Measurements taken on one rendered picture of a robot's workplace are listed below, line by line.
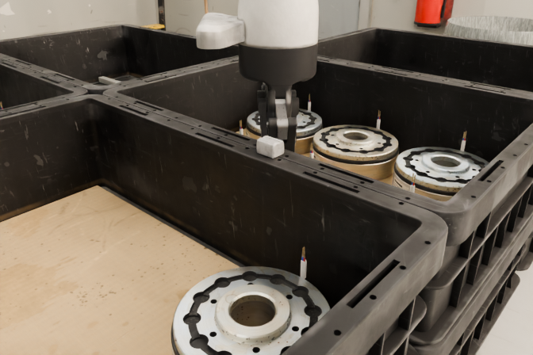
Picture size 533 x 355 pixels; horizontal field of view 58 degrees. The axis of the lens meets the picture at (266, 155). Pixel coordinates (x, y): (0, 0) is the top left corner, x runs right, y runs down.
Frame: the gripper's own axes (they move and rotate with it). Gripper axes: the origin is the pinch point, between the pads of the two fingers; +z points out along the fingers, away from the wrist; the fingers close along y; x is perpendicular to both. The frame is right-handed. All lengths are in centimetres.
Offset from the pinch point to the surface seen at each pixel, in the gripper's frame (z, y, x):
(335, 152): -1.0, 3.3, -6.8
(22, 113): -7.8, -1.5, 24.4
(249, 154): -7.8, -12.2, 3.0
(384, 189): -7.7, -18.4, -5.8
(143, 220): 2.2, -5.1, 13.4
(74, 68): -1, 45, 35
